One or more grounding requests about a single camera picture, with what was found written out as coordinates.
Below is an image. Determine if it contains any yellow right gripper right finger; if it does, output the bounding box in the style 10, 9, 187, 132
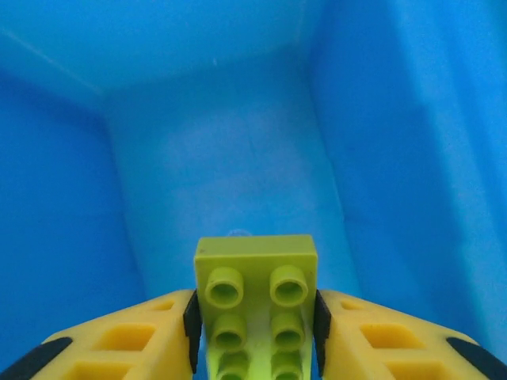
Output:
312, 288, 507, 380

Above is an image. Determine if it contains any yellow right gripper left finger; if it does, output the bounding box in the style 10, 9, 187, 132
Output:
0, 288, 204, 380

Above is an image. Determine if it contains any lime green lego brick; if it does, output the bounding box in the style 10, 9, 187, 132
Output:
193, 234, 320, 380

